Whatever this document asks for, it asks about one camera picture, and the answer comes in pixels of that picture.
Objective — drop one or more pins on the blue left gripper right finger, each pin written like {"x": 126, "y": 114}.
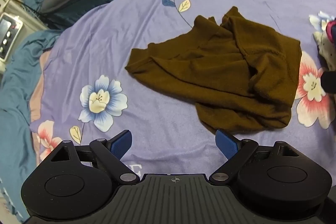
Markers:
{"x": 227, "y": 144}

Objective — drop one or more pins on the teal blue blanket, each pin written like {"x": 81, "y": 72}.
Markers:
{"x": 18, "y": 157}

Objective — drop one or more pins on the white appliance with knobs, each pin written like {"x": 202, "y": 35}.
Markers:
{"x": 10, "y": 28}

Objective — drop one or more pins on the purple floral bed sheet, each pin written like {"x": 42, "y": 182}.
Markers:
{"x": 86, "y": 93}

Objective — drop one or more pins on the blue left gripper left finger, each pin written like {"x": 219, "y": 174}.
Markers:
{"x": 120, "y": 144}

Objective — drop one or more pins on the brown knit sweater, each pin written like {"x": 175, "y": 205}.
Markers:
{"x": 241, "y": 76}

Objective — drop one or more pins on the patterned clothes pile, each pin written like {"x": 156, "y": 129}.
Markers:
{"x": 325, "y": 41}

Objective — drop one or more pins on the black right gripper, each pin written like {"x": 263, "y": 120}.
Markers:
{"x": 328, "y": 82}

